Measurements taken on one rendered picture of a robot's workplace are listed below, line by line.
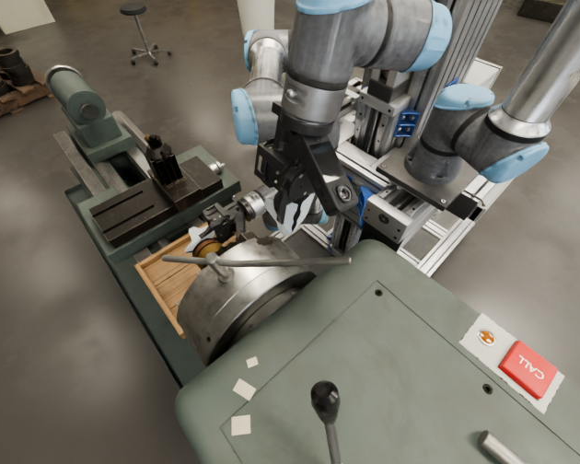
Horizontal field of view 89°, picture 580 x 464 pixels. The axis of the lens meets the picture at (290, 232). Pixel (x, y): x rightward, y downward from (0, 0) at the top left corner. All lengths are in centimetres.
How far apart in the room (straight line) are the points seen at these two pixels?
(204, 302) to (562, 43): 74
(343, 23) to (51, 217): 270
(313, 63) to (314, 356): 41
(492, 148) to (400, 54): 41
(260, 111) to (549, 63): 51
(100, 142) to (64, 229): 126
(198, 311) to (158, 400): 129
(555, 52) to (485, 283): 178
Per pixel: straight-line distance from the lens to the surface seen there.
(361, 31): 37
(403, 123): 110
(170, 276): 106
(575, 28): 70
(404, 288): 59
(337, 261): 45
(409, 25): 41
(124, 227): 112
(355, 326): 54
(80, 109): 150
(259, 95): 68
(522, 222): 282
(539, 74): 72
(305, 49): 36
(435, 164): 90
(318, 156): 40
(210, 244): 79
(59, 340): 226
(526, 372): 61
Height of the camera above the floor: 175
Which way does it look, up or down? 54 degrees down
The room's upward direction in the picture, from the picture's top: straight up
